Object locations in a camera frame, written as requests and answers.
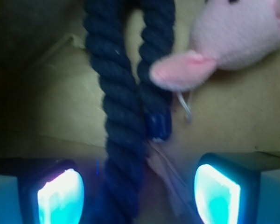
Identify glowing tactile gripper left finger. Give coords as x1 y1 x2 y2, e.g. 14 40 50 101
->
0 158 84 224

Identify brown paper bag bin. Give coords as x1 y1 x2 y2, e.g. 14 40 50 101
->
0 0 280 224

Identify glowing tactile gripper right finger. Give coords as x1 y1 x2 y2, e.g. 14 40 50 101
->
194 153 280 224

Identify pink plush bunny toy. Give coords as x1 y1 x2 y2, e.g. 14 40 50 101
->
149 0 280 91

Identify dark blue twisted rope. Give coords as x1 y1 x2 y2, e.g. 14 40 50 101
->
83 0 176 224

